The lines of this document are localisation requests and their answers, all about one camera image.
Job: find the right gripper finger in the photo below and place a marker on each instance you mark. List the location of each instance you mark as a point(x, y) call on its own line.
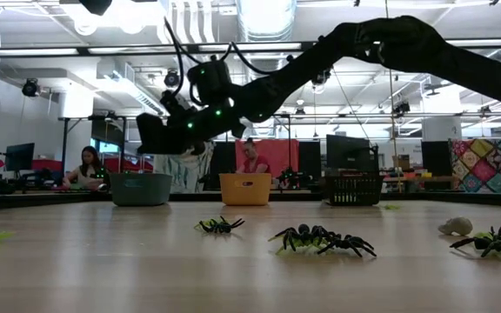
point(194, 148)
point(157, 135)

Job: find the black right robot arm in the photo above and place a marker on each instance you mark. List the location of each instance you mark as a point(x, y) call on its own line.
point(407, 43)

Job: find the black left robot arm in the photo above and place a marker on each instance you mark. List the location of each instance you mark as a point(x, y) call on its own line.
point(96, 5)

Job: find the white patterned hanging cloth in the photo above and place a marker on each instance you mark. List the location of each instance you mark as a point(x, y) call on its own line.
point(187, 174)

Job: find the black partition panel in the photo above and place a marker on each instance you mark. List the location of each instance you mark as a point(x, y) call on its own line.
point(225, 158)
point(310, 158)

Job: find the teal plastic bin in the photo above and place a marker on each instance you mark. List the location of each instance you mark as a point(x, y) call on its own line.
point(141, 189)

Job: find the black ceiling spotlight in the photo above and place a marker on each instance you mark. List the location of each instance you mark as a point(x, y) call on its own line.
point(321, 78)
point(31, 88)
point(402, 107)
point(171, 79)

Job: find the person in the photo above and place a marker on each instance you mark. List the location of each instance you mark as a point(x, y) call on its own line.
point(87, 169)
point(255, 161)

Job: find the yellow plastic bin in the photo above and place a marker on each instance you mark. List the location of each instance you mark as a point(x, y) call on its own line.
point(245, 193)

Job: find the red hanging cloth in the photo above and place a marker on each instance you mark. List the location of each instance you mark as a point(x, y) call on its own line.
point(283, 152)

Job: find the black robot with green lights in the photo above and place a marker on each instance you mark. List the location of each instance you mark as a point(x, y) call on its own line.
point(291, 177)

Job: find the black slotted plastic basket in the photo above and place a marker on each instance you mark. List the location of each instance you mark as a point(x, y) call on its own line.
point(354, 191)

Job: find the brown cardboard box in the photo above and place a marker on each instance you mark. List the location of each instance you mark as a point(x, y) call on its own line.
point(402, 162)

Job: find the cluttered wooden desk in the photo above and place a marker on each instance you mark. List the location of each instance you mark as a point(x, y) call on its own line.
point(422, 178)

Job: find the white toy skull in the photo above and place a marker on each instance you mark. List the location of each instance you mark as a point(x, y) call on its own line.
point(456, 226)

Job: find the colourful patchwork quilt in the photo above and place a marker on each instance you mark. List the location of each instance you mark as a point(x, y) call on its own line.
point(489, 165)

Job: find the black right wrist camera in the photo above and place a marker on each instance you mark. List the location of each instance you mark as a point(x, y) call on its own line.
point(209, 80)

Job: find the black frame beam with lights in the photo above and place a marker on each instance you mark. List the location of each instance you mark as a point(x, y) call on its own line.
point(146, 47)

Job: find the black workstation frame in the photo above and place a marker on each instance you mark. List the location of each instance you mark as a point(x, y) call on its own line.
point(64, 148)

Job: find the black aluminium table frame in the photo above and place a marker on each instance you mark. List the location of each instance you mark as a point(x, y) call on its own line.
point(59, 199)

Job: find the silver ventilation duct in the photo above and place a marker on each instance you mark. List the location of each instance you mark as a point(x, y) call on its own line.
point(265, 17)

